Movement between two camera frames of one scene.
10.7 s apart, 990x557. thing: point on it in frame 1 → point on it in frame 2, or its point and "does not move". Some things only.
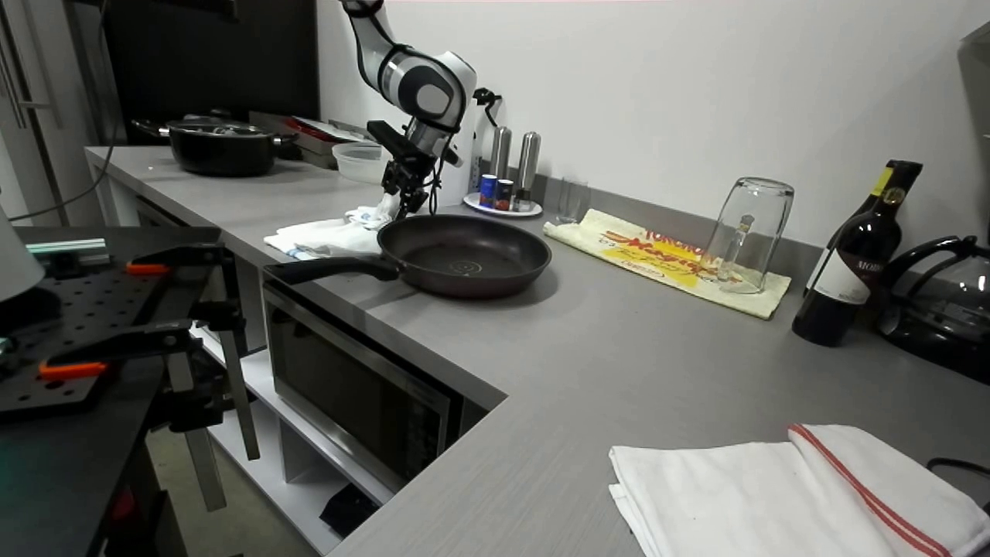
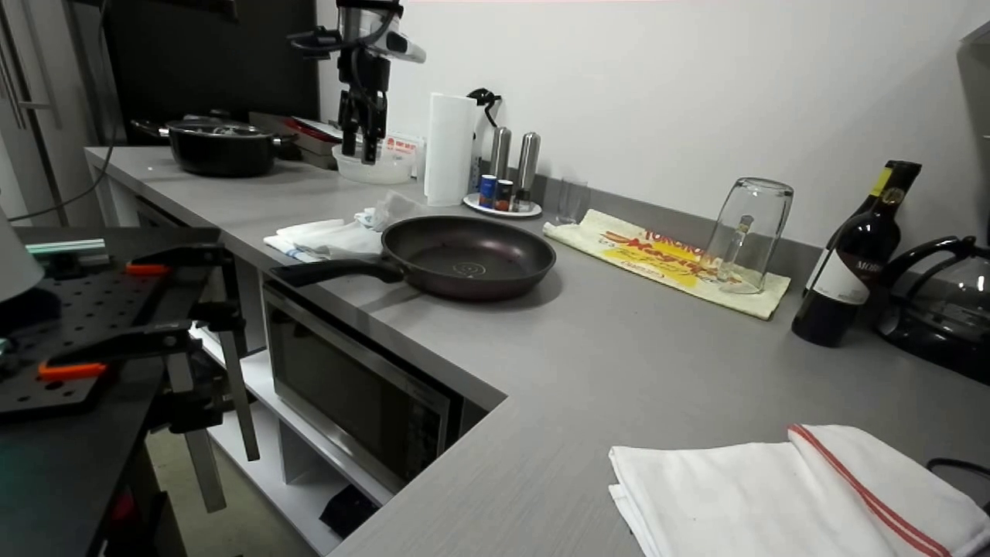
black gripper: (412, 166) → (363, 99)
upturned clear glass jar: (751, 233) does not move
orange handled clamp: (174, 265) does not move
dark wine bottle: (842, 274) does not move
